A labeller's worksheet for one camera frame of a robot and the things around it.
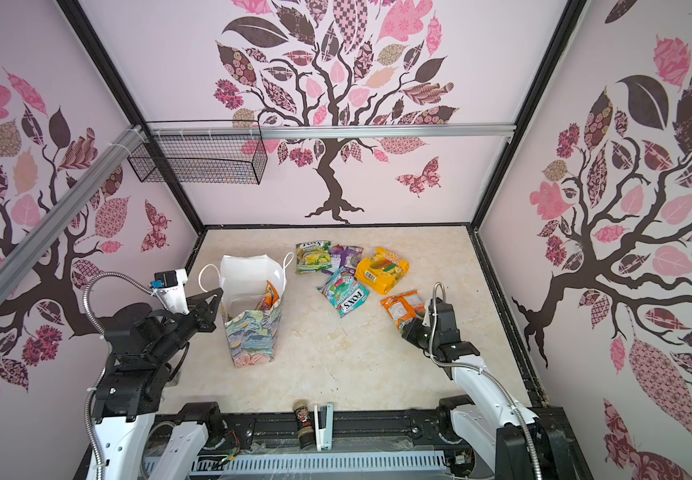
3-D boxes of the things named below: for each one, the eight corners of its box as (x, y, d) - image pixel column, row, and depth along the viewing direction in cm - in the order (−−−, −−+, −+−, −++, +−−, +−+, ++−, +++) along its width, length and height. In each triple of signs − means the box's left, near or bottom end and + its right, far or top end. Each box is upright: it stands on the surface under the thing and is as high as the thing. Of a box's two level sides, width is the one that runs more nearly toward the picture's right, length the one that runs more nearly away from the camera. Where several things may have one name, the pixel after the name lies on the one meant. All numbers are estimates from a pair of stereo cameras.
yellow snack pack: (351, 278, 106) (351, 268, 102) (374, 253, 113) (375, 243, 109) (384, 298, 100) (386, 289, 96) (406, 271, 108) (408, 261, 104)
